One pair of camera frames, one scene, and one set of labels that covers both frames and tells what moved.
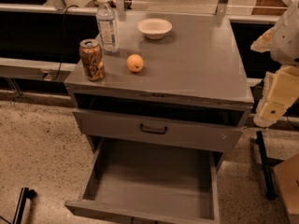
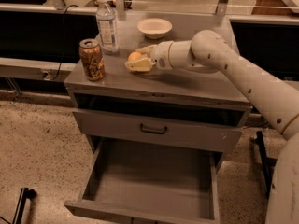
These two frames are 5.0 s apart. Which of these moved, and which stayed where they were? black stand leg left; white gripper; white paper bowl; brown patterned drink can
Moved: white gripper
Stayed: white paper bowl; brown patterned drink can; black stand leg left
